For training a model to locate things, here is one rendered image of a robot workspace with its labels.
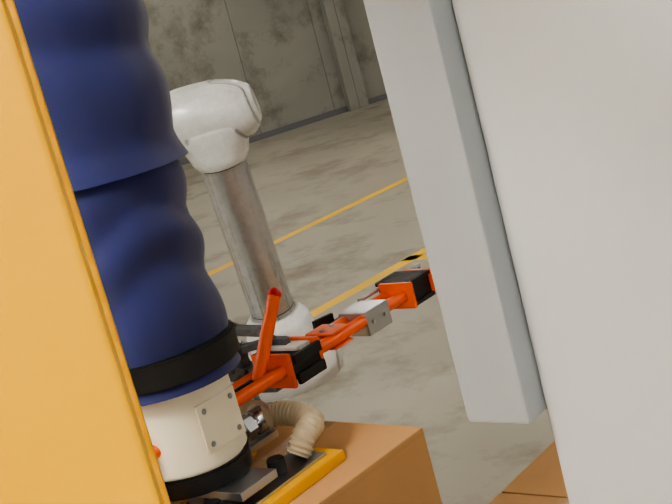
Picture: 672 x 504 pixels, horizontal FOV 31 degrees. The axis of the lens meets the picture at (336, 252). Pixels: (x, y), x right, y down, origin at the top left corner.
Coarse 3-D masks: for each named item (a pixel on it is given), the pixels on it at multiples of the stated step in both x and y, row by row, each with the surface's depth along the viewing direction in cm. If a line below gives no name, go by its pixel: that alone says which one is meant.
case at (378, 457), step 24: (288, 432) 203; (336, 432) 197; (360, 432) 195; (384, 432) 192; (408, 432) 189; (264, 456) 195; (360, 456) 185; (384, 456) 183; (408, 456) 187; (336, 480) 178; (360, 480) 179; (384, 480) 183; (408, 480) 187; (432, 480) 191
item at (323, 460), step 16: (320, 448) 187; (272, 464) 179; (288, 464) 183; (304, 464) 181; (320, 464) 181; (336, 464) 183; (288, 480) 177; (304, 480) 177; (256, 496) 174; (272, 496) 174; (288, 496) 175
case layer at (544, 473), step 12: (552, 444) 301; (540, 456) 296; (552, 456) 294; (528, 468) 291; (540, 468) 290; (552, 468) 288; (516, 480) 287; (528, 480) 285; (540, 480) 283; (552, 480) 282; (504, 492) 283; (516, 492) 281; (528, 492) 279; (540, 492) 277; (552, 492) 276; (564, 492) 274
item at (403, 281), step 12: (396, 276) 224; (408, 276) 222; (420, 276) 221; (384, 288) 221; (396, 288) 219; (408, 288) 218; (420, 288) 221; (432, 288) 224; (408, 300) 219; (420, 300) 220
